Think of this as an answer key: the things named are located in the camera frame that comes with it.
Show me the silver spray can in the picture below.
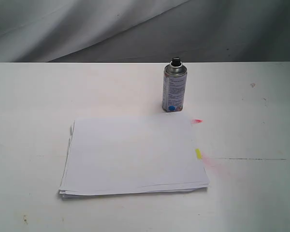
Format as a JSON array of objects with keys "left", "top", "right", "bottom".
[{"left": 162, "top": 57, "right": 187, "bottom": 112}]

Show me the grey fabric backdrop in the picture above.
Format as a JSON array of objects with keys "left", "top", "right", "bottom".
[{"left": 0, "top": 0, "right": 290, "bottom": 62}]

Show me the white paper stack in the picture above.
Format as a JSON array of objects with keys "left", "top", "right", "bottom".
[{"left": 58, "top": 113, "right": 209, "bottom": 198}]

